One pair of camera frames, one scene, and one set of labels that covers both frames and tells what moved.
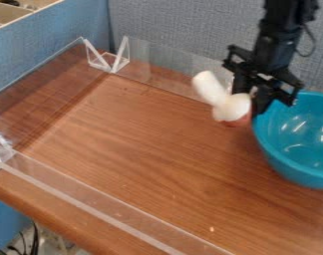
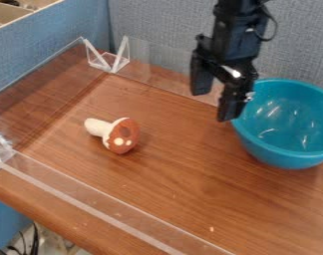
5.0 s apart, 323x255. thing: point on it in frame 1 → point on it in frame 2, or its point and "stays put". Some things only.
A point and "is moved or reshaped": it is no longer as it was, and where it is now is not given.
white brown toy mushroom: x=231 y=106 is moved or reshaped
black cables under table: x=23 y=240 stays put
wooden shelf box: x=7 y=11 stays put
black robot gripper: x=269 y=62 → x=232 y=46
